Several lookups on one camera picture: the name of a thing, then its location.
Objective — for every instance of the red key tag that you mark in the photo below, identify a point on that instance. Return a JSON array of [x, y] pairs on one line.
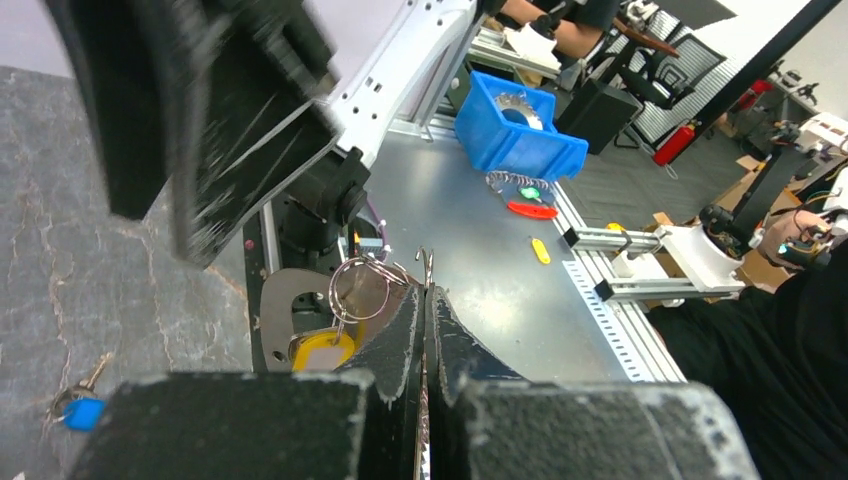
[[533, 211]]

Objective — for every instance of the small yellow tag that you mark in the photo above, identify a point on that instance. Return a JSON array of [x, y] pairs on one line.
[[540, 250]]

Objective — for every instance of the red fire extinguisher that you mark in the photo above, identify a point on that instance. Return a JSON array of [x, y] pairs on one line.
[[675, 144]]

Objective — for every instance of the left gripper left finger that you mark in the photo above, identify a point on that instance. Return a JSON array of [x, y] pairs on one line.
[[358, 421]]

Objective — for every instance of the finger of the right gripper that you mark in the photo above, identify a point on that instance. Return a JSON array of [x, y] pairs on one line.
[[214, 99]]

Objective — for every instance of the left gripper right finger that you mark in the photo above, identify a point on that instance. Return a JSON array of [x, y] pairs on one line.
[[489, 422]]

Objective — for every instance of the blue key tag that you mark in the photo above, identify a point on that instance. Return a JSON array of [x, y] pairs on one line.
[[78, 407]]

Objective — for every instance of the blue plastic bin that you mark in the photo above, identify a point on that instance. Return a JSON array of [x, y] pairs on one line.
[[493, 141]]

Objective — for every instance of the aluminium rail frame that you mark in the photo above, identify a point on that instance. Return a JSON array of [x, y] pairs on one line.
[[573, 320]]

